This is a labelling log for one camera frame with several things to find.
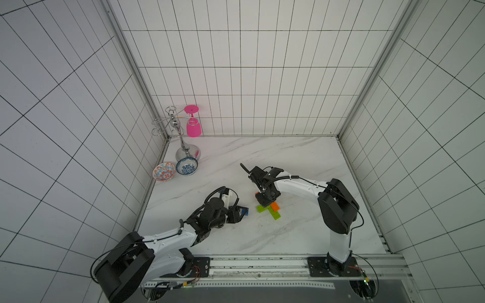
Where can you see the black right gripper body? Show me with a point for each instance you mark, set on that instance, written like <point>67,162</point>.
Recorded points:
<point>269,190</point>

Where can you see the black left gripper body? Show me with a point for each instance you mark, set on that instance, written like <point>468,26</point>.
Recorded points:
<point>233,214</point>

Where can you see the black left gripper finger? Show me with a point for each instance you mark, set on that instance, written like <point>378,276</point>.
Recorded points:
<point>233,218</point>
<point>236,209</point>

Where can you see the green lego plate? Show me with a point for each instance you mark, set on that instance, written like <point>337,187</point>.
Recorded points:
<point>274,214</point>
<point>261,209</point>

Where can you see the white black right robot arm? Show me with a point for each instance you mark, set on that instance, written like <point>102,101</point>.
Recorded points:
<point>338,207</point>

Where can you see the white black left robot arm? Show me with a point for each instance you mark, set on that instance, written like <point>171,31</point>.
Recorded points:
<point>137,259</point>

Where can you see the blue floral ceramic bowl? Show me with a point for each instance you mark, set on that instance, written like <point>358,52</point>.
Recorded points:
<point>187,166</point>

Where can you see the orange patterned ceramic bowl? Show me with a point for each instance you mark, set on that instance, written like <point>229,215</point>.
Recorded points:
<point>164,172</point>

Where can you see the pink plastic wine glass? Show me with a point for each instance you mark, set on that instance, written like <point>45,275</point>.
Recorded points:
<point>193,126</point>

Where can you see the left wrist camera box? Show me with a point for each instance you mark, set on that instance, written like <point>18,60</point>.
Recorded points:
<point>226,197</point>

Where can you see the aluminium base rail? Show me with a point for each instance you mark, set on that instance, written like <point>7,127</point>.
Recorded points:
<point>281,271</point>

